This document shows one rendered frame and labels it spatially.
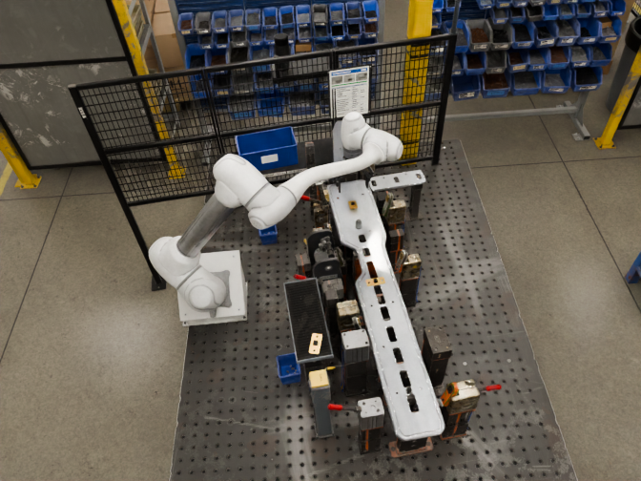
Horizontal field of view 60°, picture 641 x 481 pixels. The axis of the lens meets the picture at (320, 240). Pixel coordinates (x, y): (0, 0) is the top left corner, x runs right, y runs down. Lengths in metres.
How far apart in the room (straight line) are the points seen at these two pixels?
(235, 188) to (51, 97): 2.58
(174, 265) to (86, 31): 2.06
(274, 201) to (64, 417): 2.05
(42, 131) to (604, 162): 4.33
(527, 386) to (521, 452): 0.30
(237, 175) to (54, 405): 2.09
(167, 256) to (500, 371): 1.56
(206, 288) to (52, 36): 2.30
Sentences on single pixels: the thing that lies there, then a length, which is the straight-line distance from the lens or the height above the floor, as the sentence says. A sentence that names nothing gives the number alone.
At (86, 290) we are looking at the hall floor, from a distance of 4.08.
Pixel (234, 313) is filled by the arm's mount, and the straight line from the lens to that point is 2.70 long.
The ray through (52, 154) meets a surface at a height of 0.28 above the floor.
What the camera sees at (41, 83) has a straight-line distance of 4.42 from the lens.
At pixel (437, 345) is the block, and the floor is 1.03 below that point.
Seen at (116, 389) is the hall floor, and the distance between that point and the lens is 3.57.
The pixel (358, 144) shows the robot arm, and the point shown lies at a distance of 2.39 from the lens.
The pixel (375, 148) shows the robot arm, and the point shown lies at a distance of 2.30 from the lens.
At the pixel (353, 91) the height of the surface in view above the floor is 1.31.
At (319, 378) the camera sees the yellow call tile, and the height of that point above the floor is 1.16.
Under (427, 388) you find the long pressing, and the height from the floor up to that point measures 1.00.
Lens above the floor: 2.97
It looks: 49 degrees down
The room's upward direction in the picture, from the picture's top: 4 degrees counter-clockwise
